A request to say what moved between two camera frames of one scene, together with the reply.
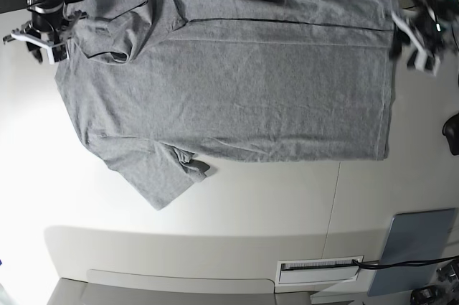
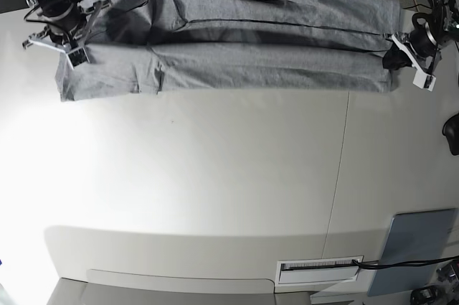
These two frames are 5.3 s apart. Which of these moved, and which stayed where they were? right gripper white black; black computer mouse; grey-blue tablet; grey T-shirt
Moved: grey T-shirt; right gripper white black
Stayed: black computer mouse; grey-blue tablet
